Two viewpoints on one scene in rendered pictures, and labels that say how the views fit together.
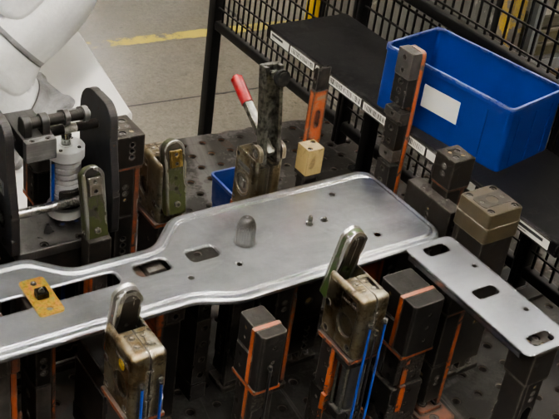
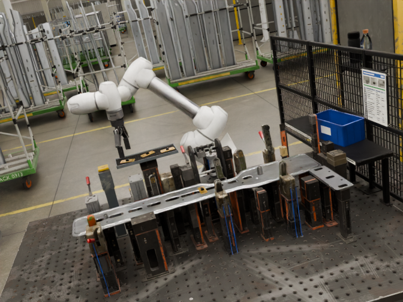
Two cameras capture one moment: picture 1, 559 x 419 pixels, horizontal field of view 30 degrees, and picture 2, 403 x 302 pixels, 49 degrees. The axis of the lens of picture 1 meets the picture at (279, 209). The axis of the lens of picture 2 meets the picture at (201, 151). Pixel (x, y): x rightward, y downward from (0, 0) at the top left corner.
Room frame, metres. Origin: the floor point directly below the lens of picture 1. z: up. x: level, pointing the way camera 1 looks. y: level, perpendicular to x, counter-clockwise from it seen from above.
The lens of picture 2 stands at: (-0.78, -0.69, 2.04)
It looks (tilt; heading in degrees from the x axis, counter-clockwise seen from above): 21 degrees down; 27
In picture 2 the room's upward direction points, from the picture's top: 11 degrees counter-clockwise
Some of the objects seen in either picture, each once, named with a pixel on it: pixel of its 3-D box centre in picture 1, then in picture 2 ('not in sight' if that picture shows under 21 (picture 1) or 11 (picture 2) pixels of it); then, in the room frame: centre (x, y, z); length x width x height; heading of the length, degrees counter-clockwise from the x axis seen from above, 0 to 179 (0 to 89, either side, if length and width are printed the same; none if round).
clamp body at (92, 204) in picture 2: not in sight; (99, 226); (0.92, 0.89, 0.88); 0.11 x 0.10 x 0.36; 38
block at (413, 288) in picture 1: (396, 353); (311, 202); (1.33, -0.23, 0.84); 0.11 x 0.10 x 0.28; 38
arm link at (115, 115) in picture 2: not in sight; (114, 114); (1.19, 0.79, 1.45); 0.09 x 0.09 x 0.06
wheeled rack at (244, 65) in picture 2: not in sight; (204, 42); (7.82, 3.05, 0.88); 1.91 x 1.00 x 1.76; 120
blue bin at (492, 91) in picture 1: (466, 96); (336, 127); (1.79, -0.32, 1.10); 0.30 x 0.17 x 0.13; 48
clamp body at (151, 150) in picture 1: (156, 242); (243, 181); (1.47, 0.20, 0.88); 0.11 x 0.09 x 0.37; 38
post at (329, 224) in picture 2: (438, 342); (325, 198); (1.36, -0.30, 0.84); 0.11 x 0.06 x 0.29; 38
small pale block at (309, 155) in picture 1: (297, 230); (286, 174); (1.58, -0.04, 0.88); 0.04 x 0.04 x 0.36; 38
